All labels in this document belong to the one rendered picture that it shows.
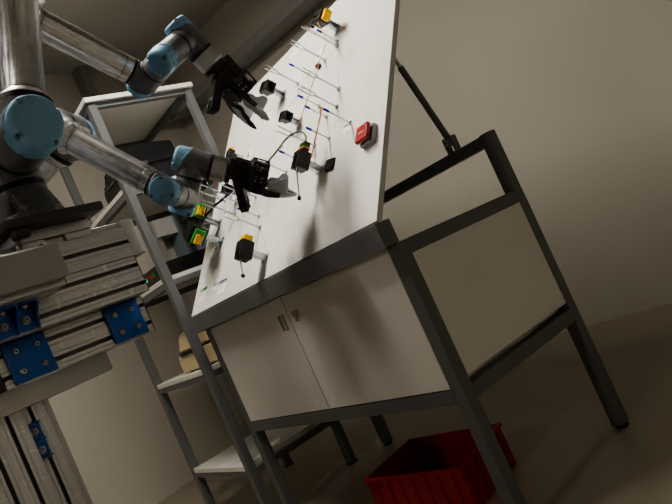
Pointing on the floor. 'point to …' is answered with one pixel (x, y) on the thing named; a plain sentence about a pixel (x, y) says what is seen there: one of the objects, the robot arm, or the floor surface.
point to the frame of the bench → (426, 311)
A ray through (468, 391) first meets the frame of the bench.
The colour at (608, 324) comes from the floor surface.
